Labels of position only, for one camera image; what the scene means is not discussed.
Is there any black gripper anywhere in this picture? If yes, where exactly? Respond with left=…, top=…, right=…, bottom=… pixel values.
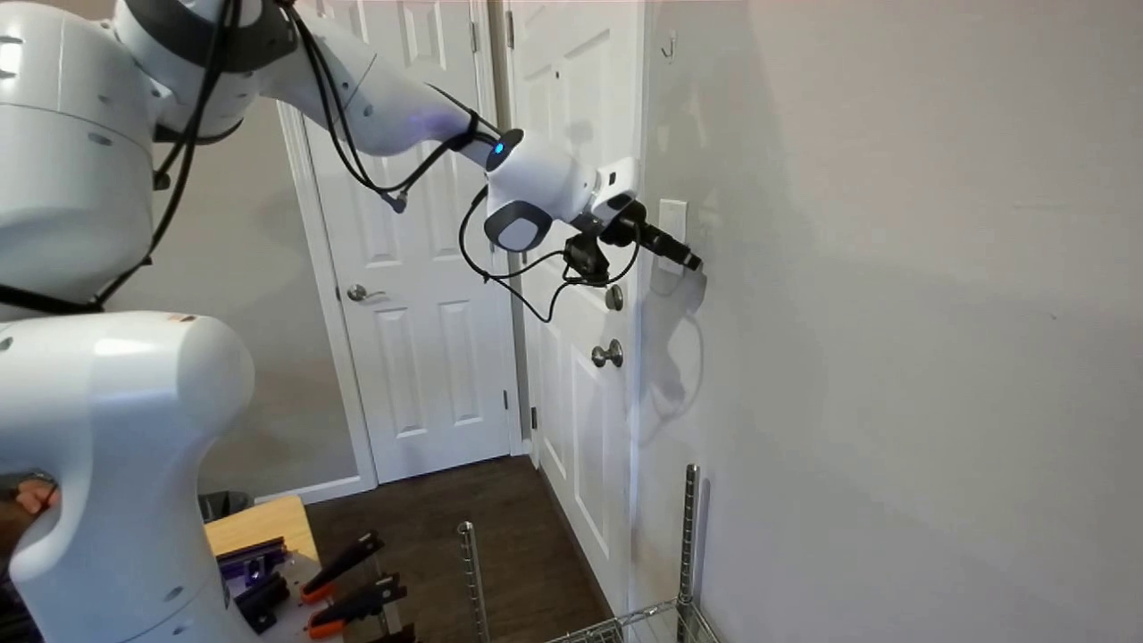
left=601, top=198, right=705, bottom=273

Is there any white wall light switch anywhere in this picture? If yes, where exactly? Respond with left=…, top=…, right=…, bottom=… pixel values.
left=656, top=198, right=688, bottom=242

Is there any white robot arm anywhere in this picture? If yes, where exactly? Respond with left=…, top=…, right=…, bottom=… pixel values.
left=0, top=0, right=699, bottom=643

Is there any silver deadbolt lock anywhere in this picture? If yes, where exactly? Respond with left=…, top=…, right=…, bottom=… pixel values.
left=605, top=286, right=626, bottom=310

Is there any silver door knob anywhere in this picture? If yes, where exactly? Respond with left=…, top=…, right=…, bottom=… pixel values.
left=588, top=339, right=626, bottom=368

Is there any white entry door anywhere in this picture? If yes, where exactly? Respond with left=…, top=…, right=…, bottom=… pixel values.
left=507, top=0, right=644, bottom=613

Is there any white interior closet door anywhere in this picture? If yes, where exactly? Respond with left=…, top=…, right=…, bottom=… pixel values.
left=300, top=0, right=517, bottom=482

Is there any black orange clamp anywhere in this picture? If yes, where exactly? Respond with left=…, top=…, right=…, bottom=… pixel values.
left=300, top=528, right=382, bottom=605
left=300, top=577, right=414, bottom=643

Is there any purple black clamp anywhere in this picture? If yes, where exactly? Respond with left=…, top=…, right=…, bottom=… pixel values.
left=219, top=535, right=289, bottom=634

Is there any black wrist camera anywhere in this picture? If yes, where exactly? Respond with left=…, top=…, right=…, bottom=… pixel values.
left=563, top=234, right=608, bottom=286

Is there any metal wire shoe rack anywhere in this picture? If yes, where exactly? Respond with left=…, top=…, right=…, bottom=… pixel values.
left=452, top=464, right=727, bottom=643

